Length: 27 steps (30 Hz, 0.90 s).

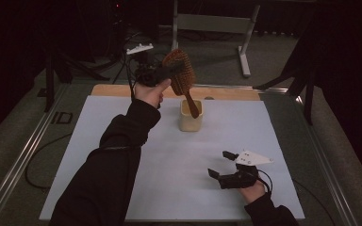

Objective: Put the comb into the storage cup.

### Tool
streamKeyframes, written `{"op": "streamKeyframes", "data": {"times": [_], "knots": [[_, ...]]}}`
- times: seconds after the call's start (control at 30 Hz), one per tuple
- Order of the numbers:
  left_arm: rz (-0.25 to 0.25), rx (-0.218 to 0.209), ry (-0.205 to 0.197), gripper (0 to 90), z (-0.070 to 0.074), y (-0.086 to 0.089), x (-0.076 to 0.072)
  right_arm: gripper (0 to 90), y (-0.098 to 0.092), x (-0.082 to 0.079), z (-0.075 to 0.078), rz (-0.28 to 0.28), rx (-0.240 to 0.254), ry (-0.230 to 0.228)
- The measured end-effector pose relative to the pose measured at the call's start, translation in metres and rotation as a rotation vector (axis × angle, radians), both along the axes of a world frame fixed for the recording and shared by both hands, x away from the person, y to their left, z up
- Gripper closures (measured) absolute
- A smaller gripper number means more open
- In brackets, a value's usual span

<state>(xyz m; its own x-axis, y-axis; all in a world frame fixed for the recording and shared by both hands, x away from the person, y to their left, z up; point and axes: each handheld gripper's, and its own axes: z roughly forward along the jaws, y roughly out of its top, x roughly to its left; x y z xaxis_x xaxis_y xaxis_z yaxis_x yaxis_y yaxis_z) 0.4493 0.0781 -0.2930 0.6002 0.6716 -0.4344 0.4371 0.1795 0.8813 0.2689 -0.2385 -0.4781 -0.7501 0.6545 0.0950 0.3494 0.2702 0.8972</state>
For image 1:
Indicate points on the person's right hand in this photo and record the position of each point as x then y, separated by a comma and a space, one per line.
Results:
253, 193

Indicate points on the white metal desk frame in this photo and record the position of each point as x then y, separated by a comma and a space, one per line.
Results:
213, 23

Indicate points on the brown wooden hairbrush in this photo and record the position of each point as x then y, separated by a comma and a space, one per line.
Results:
185, 81

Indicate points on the person's left hand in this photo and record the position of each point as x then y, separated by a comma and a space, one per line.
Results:
151, 94

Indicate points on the cream square cup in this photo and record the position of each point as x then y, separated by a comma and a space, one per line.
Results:
189, 124

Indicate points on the black tripod stand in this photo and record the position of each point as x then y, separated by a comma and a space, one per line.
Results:
49, 88
309, 100

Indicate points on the aluminium floor rail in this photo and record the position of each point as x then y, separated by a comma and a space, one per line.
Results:
19, 163
339, 191

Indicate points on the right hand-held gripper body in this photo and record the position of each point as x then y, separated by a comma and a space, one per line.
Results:
251, 158

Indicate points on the black floor bracket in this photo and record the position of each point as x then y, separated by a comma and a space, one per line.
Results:
54, 118

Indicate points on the dark equipment rack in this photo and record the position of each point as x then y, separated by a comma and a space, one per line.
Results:
106, 28

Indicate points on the white table mat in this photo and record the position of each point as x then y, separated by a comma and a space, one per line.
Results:
185, 150

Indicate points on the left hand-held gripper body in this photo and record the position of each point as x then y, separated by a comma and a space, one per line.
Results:
146, 73

